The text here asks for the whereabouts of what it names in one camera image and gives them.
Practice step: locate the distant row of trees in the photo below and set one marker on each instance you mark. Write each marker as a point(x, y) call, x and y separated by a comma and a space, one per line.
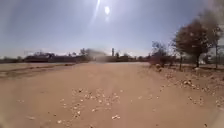
point(60, 58)

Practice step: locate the pale flat field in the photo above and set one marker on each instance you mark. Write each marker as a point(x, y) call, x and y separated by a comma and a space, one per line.
point(20, 66)

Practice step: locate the pole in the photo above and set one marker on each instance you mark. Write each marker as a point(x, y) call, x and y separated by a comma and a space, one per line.
point(216, 55)

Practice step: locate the bare bush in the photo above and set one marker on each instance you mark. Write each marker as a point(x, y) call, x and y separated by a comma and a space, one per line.
point(159, 53)

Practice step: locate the stony dirt verge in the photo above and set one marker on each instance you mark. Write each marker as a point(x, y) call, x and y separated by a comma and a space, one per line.
point(196, 78)

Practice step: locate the tree with brown leaves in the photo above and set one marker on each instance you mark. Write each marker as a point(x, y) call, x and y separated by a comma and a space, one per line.
point(195, 40)

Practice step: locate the brown dirt road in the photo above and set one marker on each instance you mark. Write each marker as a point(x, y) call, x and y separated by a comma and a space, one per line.
point(110, 80)

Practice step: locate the distant tower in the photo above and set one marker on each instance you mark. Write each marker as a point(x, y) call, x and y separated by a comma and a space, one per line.
point(113, 51)

